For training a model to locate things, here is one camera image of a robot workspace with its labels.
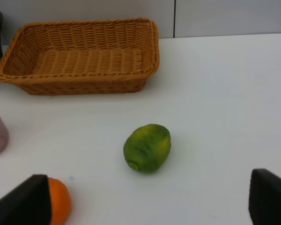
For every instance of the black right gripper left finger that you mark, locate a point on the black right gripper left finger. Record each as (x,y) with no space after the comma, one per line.
(27,204)

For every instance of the orange mandarin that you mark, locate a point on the orange mandarin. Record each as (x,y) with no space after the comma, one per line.
(61,204)

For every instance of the green lime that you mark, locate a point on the green lime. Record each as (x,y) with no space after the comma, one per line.
(147,148)

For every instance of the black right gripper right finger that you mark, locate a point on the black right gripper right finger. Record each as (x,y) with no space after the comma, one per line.
(265,198)

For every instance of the tan wicker basket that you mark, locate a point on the tan wicker basket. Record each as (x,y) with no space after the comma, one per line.
(82,57)

